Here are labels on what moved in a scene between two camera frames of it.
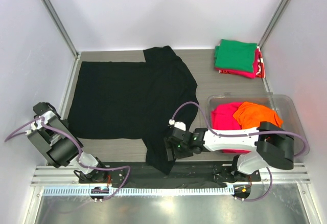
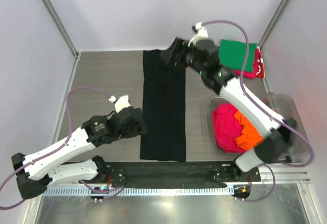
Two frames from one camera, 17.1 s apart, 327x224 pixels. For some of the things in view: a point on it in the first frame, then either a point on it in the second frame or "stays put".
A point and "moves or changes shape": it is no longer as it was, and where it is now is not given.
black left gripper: (65, 122) -> (140, 128)
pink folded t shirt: (245, 73) stays put
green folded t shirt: (235, 54) stays put
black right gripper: (169, 144) -> (180, 46)
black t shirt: (135, 100) moves or changes shape
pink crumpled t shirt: (223, 118) stays put
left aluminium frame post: (56, 18) stays put
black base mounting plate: (145, 173) stays put
